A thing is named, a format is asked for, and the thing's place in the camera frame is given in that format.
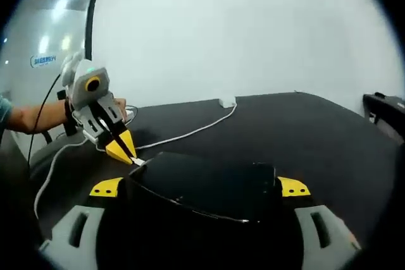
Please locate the person's teal shirt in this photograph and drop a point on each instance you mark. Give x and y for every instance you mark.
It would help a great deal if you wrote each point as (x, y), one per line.
(4, 115)

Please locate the glass door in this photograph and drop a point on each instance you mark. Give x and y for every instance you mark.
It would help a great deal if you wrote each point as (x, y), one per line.
(47, 14)

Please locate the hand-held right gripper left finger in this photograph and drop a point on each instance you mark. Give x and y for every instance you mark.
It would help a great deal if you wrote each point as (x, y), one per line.
(76, 222)

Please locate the black phone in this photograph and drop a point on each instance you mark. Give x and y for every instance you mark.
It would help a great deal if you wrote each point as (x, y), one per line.
(205, 184)

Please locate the white charger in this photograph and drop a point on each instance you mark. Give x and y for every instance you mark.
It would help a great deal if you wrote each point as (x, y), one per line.
(227, 103)

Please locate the person's left hand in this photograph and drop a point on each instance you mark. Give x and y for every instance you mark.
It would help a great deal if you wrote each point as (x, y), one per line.
(120, 103)

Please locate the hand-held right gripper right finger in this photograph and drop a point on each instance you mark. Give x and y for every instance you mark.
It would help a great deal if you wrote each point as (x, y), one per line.
(322, 222)

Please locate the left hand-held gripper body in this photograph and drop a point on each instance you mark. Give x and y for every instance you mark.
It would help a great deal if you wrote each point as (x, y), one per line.
(91, 85)

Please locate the blue door sticker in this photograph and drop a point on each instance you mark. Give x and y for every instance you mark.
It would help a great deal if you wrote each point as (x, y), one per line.
(43, 61)

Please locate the white power strip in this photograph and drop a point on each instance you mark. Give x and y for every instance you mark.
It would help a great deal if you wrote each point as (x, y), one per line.
(90, 137)

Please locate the black printer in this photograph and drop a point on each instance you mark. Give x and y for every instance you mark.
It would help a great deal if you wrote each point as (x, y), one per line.
(386, 115)

